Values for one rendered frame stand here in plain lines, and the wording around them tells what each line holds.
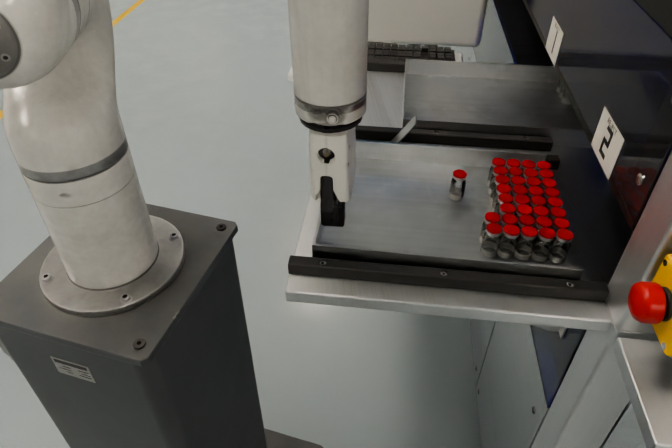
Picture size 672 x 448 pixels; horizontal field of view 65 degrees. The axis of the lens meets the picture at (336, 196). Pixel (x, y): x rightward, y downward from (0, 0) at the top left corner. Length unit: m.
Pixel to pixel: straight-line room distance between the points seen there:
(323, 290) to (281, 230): 1.41
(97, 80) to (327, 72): 0.26
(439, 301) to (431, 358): 1.03
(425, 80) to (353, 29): 0.63
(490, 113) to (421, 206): 0.33
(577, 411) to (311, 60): 0.60
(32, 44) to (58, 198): 0.20
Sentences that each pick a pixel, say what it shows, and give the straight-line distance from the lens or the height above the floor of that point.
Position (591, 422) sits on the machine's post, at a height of 0.68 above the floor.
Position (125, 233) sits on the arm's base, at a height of 0.95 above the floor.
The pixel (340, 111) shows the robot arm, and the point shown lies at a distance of 0.59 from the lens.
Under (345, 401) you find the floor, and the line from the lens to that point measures 1.61.
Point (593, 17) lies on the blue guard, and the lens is 0.89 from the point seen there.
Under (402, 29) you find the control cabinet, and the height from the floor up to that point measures 0.85.
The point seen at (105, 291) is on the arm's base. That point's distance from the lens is 0.76.
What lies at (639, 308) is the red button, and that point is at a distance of 0.58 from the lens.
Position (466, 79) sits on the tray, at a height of 0.88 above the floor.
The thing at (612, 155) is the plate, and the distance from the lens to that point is 0.75.
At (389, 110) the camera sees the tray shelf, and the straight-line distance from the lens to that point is 1.05.
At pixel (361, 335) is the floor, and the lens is 1.74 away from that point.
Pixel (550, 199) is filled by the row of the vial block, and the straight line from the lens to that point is 0.80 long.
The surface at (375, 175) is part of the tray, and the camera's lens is 0.87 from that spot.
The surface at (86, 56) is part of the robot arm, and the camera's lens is 0.66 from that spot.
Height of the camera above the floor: 1.39
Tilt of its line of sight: 38 degrees down
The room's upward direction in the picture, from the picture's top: straight up
